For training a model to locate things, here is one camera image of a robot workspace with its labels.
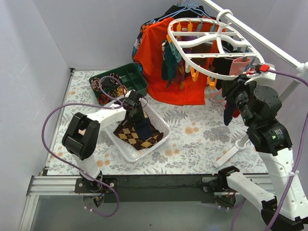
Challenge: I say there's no navy beige red sock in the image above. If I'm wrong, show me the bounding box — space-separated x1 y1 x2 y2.
134 117 153 140

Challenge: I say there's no white sock clip hanger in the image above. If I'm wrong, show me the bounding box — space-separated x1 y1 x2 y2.
167 9 264 80

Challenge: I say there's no navy blue sock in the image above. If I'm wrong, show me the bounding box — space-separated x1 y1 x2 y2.
223 102 236 126

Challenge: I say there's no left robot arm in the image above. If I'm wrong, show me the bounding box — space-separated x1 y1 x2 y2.
62 90 144 193

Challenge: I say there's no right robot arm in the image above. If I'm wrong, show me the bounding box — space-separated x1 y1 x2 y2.
202 75 308 231

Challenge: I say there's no brown argyle sock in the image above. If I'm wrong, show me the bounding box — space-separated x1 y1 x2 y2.
113 124 164 151

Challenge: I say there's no green divided organizer tray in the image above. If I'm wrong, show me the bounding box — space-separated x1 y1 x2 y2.
89 63 148 105

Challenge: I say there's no white plastic basket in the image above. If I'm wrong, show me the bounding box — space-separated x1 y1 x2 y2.
104 98 171 162

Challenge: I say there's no pink patterned sock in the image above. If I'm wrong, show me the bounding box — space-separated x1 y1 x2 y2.
209 57 251 103

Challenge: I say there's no floral table mat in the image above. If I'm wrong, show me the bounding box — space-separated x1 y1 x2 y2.
47 69 270 175

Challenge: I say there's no black striped sock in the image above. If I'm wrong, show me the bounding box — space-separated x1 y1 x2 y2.
211 57 235 76

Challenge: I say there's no teal green sock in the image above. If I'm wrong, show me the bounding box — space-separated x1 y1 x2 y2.
162 40 179 88

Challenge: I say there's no white clothes rack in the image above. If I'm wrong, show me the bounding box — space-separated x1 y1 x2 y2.
202 0 308 168

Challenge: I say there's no dark patterned shirt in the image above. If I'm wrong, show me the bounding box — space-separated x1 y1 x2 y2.
131 19 155 73

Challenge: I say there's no orange t-shirt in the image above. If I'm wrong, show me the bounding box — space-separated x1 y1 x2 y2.
133 17 224 106

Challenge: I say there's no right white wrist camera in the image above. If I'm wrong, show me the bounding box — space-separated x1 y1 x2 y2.
245 63 276 85

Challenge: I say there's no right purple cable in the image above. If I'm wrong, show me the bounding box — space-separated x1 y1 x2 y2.
231 69 308 231

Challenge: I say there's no purple cable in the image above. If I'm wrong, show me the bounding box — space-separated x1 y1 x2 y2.
231 69 308 231
41 76 120 217

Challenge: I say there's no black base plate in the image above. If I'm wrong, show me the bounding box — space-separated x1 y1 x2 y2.
74 174 229 205

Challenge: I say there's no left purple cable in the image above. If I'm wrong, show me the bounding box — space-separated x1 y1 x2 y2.
41 76 120 217

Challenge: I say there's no blue wire hanger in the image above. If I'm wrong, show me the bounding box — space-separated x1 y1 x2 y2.
150 3 211 23

